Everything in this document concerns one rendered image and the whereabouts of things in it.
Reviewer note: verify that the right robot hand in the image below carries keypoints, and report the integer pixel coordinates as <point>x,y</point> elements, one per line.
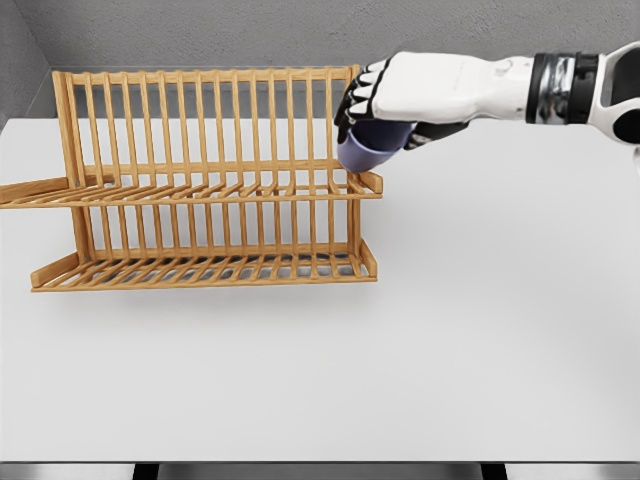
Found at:
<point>425,87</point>

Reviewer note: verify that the wooden two-tier dish rack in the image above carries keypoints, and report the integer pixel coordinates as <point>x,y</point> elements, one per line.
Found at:
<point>200,185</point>

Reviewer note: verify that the blue-purple cup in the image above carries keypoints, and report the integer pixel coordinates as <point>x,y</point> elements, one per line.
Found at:
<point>367,147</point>

